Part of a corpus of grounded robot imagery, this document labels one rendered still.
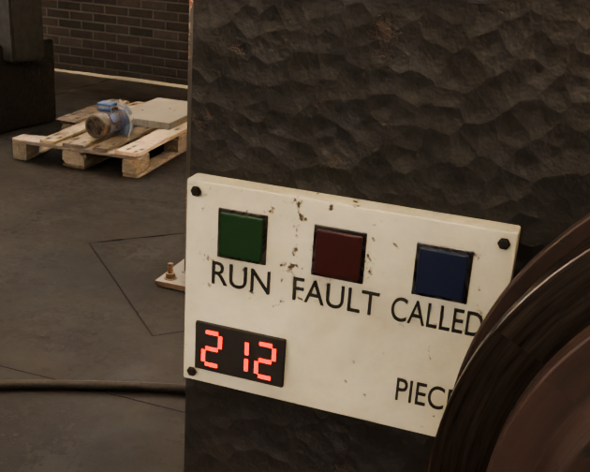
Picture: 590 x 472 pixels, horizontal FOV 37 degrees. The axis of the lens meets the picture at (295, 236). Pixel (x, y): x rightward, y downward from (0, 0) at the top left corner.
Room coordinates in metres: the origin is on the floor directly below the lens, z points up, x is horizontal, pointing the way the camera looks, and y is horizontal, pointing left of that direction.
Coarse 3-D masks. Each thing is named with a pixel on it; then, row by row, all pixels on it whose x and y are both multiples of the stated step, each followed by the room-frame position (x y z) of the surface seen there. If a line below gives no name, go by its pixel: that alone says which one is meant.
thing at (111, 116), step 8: (104, 104) 4.90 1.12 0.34; (112, 104) 4.92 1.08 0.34; (120, 104) 5.05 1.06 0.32; (96, 112) 4.86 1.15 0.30; (104, 112) 4.91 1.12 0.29; (112, 112) 4.93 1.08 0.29; (120, 112) 4.99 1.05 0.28; (128, 112) 5.06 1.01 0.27; (88, 120) 4.87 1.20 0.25; (96, 120) 4.81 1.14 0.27; (104, 120) 4.82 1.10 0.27; (112, 120) 4.87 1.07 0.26; (120, 120) 4.97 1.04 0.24; (128, 120) 5.04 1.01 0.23; (88, 128) 4.82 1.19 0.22; (96, 128) 4.81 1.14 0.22; (104, 128) 4.80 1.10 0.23; (112, 128) 4.87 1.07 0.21; (120, 128) 5.00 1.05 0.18; (128, 128) 5.05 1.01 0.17; (96, 136) 4.81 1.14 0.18; (104, 136) 4.84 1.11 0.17; (128, 136) 4.88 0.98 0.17
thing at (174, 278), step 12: (192, 0) 3.32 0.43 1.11; (192, 12) 3.32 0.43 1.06; (192, 24) 3.31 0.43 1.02; (192, 36) 3.31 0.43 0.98; (192, 48) 3.31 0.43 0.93; (168, 264) 3.25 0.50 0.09; (180, 264) 3.40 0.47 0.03; (168, 276) 3.23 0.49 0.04; (180, 276) 3.27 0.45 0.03; (180, 288) 3.18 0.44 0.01
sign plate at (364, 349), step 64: (192, 192) 0.67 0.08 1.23; (256, 192) 0.65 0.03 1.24; (192, 256) 0.67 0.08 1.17; (384, 256) 0.62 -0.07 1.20; (512, 256) 0.59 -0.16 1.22; (192, 320) 0.67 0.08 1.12; (256, 320) 0.65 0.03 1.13; (320, 320) 0.63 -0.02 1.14; (384, 320) 0.62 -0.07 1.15; (448, 320) 0.60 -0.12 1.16; (256, 384) 0.65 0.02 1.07; (320, 384) 0.63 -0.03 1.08; (384, 384) 0.62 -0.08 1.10; (448, 384) 0.60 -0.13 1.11
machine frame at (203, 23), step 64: (256, 0) 0.68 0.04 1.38; (320, 0) 0.66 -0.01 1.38; (384, 0) 0.65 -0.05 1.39; (448, 0) 0.63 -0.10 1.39; (512, 0) 0.62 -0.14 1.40; (576, 0) 0.61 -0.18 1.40; (192, 64) 0.70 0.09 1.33; (256, 64) 0.68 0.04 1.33; (320, 64) 0.66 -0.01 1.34; (384, 64) 0.65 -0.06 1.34; (448, 64) 0.63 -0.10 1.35; (512, 64) 0.62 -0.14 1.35; (576, 64) 0.60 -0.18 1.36; (192, 128) 0.69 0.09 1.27; (256, 128) 0.68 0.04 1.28; (320, 128) 0.66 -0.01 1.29; (384, 128) 0.64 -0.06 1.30; (448, 128) 0.63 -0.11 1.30; (512, 128) 0.62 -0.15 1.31; (576, 128) 0.60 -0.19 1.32; (320, 192) 0.66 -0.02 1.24; (384, 192) 0.64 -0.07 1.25; (448, 192) 0.63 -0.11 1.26; (512, 192) 0.61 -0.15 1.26; (576, 192) 0.60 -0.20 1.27; (192, 384) 0.69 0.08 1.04; (192, 448) 0.69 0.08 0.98; (256, 448) 0.67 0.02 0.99; (320, 448) 0.65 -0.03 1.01; (384, 448) 0.64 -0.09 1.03
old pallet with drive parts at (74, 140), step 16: (80, 112) 5.50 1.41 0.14; (64, 128) 5.36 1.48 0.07; (80, 128) 5.09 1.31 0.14; (144, 128) 5.20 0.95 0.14; (176, 128) 5.24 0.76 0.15; (16, 144) 4.85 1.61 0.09; (32, 144) 4.82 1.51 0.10; (48, 144) 4.79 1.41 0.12; (64, 144) 4.76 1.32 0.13; (80, 144) 4.74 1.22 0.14; (96, 144) 4.76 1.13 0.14; (112, 144) 4.78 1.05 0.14; (128, 144) 4.80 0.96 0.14; (144, 144) 4.83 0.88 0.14; (160, 144) 4.91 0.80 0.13; (176, 144) 5.15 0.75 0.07; (64, 160) 4.76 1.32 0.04; (80, 160) 4.74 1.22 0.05; (96, 160) 4.86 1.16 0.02; (128, 160) 4.65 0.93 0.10; (144, 160) 4.71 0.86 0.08; (160, 160) 4.95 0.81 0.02; (128, 176) 4.65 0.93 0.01
